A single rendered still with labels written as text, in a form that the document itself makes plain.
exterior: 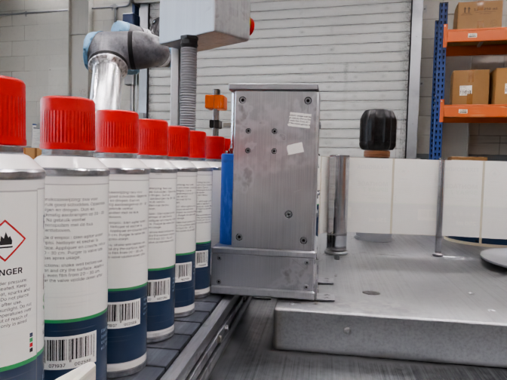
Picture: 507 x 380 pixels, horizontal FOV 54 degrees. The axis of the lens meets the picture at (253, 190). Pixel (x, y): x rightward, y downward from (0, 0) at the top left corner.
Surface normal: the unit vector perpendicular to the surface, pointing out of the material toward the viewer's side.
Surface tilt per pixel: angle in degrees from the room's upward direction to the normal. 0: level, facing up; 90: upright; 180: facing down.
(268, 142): 90
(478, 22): 91
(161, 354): 0
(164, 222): 90
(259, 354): 0
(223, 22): 90
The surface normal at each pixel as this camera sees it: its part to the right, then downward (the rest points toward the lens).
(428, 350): -0.14, 0.05
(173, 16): -0.69, 0.02
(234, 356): 0.03, -1.00
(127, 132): 0.74, 0.05
